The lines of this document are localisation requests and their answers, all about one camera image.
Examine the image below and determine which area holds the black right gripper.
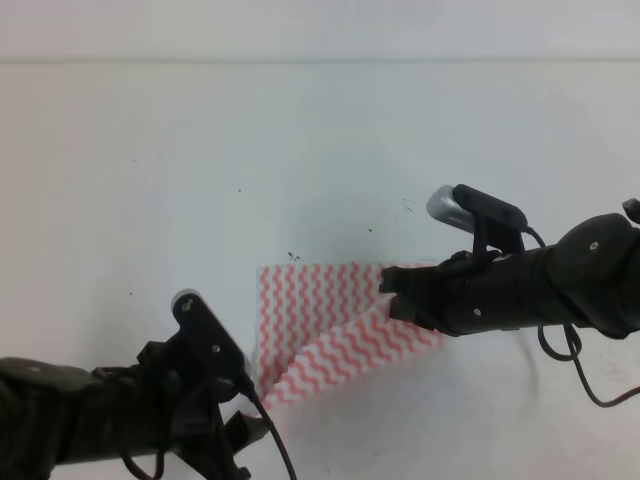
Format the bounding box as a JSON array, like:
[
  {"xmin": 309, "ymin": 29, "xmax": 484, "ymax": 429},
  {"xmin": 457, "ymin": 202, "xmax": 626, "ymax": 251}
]
[{"xmin": 379, "ymin": 251, "xmax": 550, "ymax": 336}]

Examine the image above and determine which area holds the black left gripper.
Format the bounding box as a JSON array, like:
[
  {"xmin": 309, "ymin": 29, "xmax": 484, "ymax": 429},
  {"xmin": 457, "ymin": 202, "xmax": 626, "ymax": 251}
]
[{"xmin": 89, "ymin": 339, "xmax": 268, "ymax": 480}]

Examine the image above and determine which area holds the pink white wavy towel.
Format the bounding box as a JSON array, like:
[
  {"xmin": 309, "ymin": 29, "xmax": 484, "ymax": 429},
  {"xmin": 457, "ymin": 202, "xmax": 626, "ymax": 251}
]
[{"xmin": 252, "ymin": 262, "xmax": 443, "ymax": 410}]

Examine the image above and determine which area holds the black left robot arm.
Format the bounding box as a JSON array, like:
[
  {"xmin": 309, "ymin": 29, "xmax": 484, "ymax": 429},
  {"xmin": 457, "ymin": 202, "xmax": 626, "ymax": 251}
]
[{"xmin": 1, "ymin": 341, "xmax": 268, "ymax": 479}]

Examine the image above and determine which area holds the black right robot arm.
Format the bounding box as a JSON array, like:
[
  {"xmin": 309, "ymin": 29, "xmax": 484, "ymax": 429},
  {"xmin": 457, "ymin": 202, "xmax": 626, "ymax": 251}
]
[{"xmin": 379, "ymin": 193, "xmax": 639, "ymax": 339}]

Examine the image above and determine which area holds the black left camera cable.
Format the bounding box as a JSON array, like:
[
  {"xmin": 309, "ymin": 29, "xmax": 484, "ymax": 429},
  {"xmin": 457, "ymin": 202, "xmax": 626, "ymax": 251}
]
[{"xmin": 124, "ymin": 384, "xmax": 297, "ymax": 480}]

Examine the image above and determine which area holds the black camera cable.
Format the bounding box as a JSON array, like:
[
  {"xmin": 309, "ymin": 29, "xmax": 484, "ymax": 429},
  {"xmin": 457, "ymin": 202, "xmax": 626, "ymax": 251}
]
[
  {"xmin": 124, "ymin": 384, "xmax": 297, "ymax": 480},
  {"xmin": 522, "ymin": 227, "xmax": 640, "ymax": 409}
]

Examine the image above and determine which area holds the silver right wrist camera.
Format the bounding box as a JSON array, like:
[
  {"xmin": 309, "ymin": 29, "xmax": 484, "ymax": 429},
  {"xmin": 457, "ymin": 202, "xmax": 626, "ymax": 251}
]
[{"xmin": 426, "ymin": 184, "xmax": 528, "ymax": 256}]

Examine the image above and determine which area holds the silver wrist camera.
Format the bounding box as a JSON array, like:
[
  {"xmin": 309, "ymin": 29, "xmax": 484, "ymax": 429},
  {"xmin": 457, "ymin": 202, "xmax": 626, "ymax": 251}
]
[
  {"xmin": 171, "ymin": 289, "xmax": 252, "ymax": 393},
  {"xmin": 426, "ymin": 184, "xmax": 528, "ymax": 256}
]

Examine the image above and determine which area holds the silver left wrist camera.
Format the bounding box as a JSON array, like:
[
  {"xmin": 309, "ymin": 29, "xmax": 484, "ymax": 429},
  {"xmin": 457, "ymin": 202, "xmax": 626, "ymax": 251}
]
[{"xmin": 171, "ymin": 289, "xmax": 252, "ymax": 393}]

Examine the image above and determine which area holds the black right camera cable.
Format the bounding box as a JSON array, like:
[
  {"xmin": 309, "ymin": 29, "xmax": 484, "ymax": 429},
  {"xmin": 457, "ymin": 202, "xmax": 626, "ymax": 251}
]
[{"xmin": 522, "ymin": 227, "xmax": 640, "ymax": 409}]

